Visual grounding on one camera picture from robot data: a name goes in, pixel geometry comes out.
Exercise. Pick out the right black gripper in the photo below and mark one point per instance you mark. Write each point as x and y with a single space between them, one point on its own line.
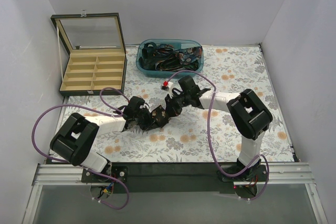
172 104

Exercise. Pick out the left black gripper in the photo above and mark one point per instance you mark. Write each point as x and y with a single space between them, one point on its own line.
144 119

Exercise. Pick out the black gold floral tie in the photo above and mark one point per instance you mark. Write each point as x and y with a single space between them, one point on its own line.
160 117

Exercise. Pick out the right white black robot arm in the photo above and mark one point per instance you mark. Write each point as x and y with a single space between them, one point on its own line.
251 117

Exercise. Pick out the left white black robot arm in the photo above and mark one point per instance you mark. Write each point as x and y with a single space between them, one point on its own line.
74 140

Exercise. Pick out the pile of dark ties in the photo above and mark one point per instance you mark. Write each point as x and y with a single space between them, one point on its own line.
162 58

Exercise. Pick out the blue floral tie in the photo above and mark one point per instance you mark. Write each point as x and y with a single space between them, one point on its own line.
188 56

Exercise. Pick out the floral patterned table mat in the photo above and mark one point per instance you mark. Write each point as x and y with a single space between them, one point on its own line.
196 135

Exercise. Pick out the teal plastic bin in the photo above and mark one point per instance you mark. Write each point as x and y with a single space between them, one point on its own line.
178 44

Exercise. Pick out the black compartment display box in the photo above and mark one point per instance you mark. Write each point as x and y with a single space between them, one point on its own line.
96 53

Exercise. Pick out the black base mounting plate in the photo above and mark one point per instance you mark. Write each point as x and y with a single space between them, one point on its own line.
174 178

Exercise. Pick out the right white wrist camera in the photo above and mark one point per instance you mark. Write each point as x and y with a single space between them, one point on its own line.
168 87

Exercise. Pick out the aluminium frame rail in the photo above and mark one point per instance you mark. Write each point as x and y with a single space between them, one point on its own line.
288 196

